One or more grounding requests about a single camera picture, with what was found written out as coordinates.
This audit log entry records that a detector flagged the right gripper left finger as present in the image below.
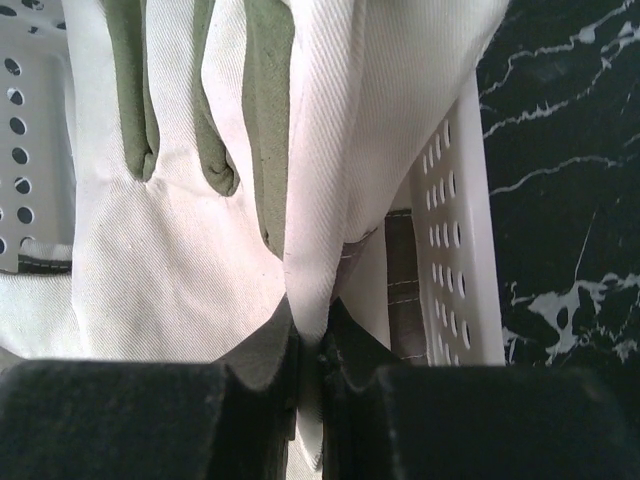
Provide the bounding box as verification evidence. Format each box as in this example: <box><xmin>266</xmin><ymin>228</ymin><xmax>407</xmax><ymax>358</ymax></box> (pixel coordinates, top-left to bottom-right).
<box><xmin>1</xmin><ymin>302</ymin><xmax>298</xmax><ymax>479</ymax></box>

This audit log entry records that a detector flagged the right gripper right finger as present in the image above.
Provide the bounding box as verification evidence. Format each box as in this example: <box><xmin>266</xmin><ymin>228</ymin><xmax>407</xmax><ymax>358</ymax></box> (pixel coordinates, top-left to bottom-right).
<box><xmin>320</xmin><ymin>302</ymin><xmax>639</xmax><ymax>479</ymax></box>

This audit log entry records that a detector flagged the grey-palm glove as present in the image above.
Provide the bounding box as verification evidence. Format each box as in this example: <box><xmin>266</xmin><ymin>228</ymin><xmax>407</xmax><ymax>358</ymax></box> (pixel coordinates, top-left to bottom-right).
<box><xmin>1</xmin><ymin>1</ymin><xmax>508</xmax><ymax>479</ymax></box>
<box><xmin>341</xmin><ymin>209</ymin><xmax>429</xmax><ymax>365</ymax></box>

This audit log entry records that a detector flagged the white perforated storage basket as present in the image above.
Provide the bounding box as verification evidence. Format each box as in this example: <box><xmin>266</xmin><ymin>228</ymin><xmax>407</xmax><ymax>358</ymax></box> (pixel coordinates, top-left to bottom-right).
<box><xmin>1</xmin><ymin>1</ymin><xmax>502</xmax><ymax>365</ymax></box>

